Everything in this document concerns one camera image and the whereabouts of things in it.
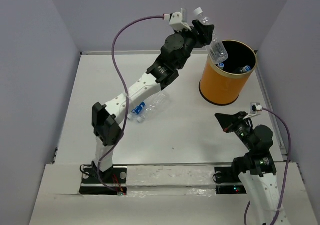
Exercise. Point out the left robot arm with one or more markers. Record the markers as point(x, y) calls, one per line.
point(109, 119)

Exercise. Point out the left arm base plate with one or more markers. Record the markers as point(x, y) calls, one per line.
point(113, 181)

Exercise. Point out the metal rail front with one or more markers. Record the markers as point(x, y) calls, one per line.
point(176, 164)

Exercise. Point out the metal rail back edge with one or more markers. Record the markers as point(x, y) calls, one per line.
point(131, 52)

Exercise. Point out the orange cylindrical bin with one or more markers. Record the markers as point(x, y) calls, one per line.
point(220, 86)

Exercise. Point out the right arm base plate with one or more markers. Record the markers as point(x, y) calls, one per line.
point(227, 181)

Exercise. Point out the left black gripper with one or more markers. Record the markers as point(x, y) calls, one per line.
point(205, 36)

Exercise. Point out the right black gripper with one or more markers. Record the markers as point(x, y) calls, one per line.
point(228, 122)

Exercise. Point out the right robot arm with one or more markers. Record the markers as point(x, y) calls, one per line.
point(256, 170)

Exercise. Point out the clear bottle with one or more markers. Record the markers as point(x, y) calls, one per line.
point(155, 105)
point(242, 70)
point(216, 49)
point(221, 66)

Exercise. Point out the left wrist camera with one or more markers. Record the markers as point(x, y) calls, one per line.
point(178, 20)

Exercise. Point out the blue label plastic bottle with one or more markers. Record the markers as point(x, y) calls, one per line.
point(137, 111)

